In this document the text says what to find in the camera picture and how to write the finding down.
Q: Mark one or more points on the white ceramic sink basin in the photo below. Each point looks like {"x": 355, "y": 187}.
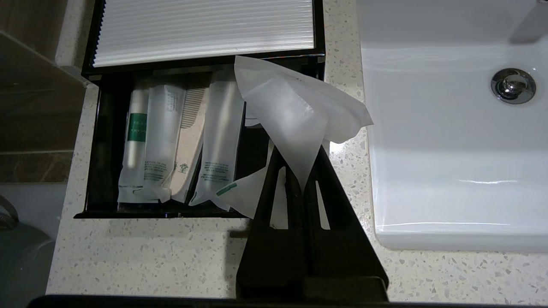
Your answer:
{"x": 449, "y": 149}

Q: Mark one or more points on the long clear toothbrush pack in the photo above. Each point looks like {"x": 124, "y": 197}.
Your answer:
{"x": 162, "y": 128}
{"x": 220, "y": 137}

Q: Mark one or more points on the white ceramic toilet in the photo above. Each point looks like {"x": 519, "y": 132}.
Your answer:
{"x": 23, "y": 256}

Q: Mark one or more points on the beige comb packet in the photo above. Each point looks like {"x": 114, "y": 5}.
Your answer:
{"x": 190, "y": 141}

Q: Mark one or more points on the small white sachet packet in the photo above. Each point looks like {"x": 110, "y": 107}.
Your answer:
{"x": 295, "y": 115}

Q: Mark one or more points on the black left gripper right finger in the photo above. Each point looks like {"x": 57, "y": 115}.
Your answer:
{"x": 342, "y": 256}

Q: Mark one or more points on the white paper card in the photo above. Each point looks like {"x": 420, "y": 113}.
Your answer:
{"x": 205, "y": 30}

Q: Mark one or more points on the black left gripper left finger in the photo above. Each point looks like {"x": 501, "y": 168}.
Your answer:
{"x": 269, "y": 256}

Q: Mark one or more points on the chrome sink drain plug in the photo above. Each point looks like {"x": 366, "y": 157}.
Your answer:
{"x": 513, "y": 85}

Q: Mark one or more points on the green label tube packet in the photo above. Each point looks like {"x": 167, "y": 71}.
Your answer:
{"x": 136, "y": 128}

